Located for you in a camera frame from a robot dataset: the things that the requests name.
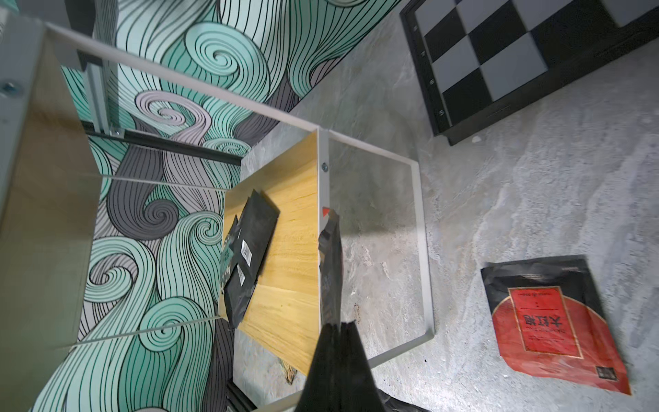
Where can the checkerboard calibration mat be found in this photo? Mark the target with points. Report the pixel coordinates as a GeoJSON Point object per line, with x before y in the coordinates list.
{"type": "Point", "coordinates": [480, 61]}

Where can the red tea bag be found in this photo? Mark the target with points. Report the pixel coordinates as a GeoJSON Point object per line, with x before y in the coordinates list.
{"type": "Point", "coordinates": [549, 323]}

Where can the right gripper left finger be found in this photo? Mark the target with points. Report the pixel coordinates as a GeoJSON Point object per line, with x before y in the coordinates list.
{"type": "Point", "coordinates": [320, 390]}

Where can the green jasmine tea bag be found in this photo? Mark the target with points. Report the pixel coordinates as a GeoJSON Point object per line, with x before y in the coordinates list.
{"type": "Point", "coordinates": [227, 253]}

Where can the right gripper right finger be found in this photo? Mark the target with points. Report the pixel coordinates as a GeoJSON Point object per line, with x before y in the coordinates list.
{"type": "Point", "coordinates": [357, 390]}

